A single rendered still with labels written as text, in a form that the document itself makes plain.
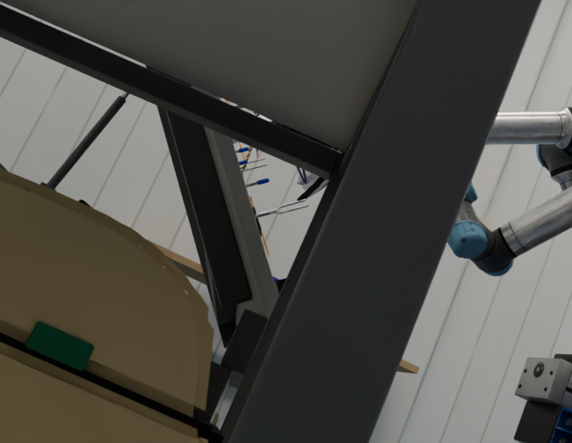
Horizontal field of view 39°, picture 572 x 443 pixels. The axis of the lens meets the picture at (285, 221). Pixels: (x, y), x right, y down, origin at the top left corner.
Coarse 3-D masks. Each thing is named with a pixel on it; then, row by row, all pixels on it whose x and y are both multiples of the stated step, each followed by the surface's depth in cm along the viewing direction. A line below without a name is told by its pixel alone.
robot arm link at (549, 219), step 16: (560, 192) 170; (544, 208) 169; (560, 208) 167; (512, 224) 172; (528, 224) 170; (544, 224) 169; (560, 224) 168; (496, 240) 173; (512, 240) 171; (528, 240) 171; (544, 240) 171; (496, 256) 173; (512, 256) 173; (496, 272) 177
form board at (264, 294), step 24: (216, 96) 91; (216, 144) 90; (216, 168) 101; (240, 168) 89; (240, 192) 88; (240, 216) 88; (240, 240) 94; (264, 264) 87; (264, 288) 86; (240, 312) 146; (264, 312) 87
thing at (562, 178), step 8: (544, 144) 200; (552, 144) 196; (536, 152) 205; (544, 152) 201; (552, 152) 197; (560, 152) 194; (568, 152) 192; (544, 160) 202; (552, 160) 198; (560, 160) 196; (568, 160) 194; (552, 168) 198; (560, 168) 196; (568, 168) 194; (552, 176) 199; (560, 176) 196; (568, 176) 195; (560, 184) 199; (568, 184) 196
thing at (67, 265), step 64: (0, 192) 53; (0, 256) 52; (64, 256) 52; (128, 256) 53; (0, 320) 52; (64, 320) 52; (128, 320) 52; (192, 320) 53; (0, 384) 50; (64, 384) 51; (128, 384) 52; (192, 384) 52
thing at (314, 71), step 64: (0, 0) 82; (64, 0) 75; (128, 0) 69; (192, 0) 64; (256, 0) 59; (320, 0) 55; (384, 0) 52; (448, 0) 25; (512, 0) 25; (64, 64) 84; (128, 64) 82; (192, 64) 76; (256, 64) 70; (320, 64) 65; (384, 64) 60; (448, 64) 25; (512, 64) 25; (256, 128) 82; (320, 128) 78; (384, 128) 24; (448, 128) 24; (384, 192) 24; (448, 192) 24; (320, 256) 23; (384, 256) 23; (320, 320) 23; (384, 320) 23; (256, 384) 22; (320, 384) 22; (384, 384) 22
